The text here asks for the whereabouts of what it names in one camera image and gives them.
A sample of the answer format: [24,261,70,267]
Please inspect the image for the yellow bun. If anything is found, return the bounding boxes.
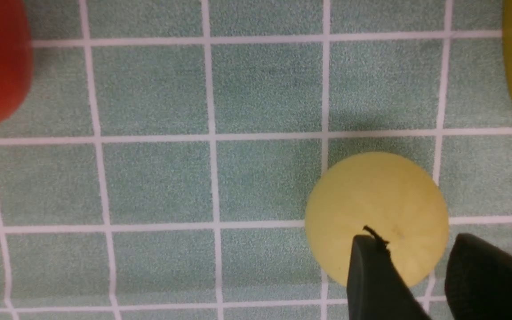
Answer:
[304,152,449,287]

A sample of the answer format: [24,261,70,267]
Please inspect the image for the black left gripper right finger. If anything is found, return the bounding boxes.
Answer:
[444,233,512,320]

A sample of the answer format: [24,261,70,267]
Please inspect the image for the green checkered tablecloth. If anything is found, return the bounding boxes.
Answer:
[0,0,512,320]

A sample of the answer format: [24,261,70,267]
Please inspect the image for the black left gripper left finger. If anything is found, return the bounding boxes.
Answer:
[347,226,430,320]

